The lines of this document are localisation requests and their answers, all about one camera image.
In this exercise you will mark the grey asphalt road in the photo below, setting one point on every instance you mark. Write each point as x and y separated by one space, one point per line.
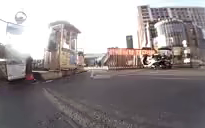
133 100

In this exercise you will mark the dark distant tower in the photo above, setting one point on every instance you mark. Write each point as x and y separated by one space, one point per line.
129 41

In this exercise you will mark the white vehicle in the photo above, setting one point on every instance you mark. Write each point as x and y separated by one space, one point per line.
10 65

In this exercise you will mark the round traffic mirror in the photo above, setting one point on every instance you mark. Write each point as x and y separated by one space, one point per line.
20 17

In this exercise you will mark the yellow booth structure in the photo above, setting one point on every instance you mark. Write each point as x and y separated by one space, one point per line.
61 46

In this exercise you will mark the person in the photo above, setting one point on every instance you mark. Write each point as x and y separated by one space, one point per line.
29 68

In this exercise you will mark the tall grey building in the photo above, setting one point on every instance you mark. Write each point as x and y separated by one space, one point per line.
171 30

